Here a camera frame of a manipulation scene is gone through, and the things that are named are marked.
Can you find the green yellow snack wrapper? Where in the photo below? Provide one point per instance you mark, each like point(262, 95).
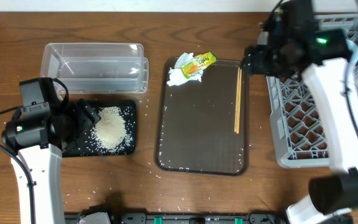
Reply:
point(197, 64)

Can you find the pile of white rice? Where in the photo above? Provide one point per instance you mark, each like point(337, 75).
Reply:
point(114, 134)

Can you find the light blue small bowl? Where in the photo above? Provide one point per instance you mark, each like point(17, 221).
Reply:
point(354, 55)

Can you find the black waste tray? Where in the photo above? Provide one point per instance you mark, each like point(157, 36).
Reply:
point(96, 105)

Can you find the wooden chopstick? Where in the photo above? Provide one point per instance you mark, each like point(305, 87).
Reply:
point(239, 99)
point(236, 99)

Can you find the dark brown serving tray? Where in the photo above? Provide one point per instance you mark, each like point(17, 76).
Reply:
point(201, 129)

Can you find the grey dishwasher rack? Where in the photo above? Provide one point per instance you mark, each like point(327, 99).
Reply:
point(296, 129)

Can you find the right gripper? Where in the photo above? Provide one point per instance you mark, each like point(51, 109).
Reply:
point(255, 62)

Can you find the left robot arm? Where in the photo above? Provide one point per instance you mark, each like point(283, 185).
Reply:
point(40, 131)

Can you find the clear plastic bin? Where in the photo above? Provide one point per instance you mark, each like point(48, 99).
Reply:
point(97, 68)

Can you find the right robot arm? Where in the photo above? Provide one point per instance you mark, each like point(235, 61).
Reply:
point(291, 43)

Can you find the white tissue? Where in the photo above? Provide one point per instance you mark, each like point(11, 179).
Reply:
point(176, 77)

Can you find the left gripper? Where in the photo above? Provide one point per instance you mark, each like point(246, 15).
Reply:
point(84, 117)

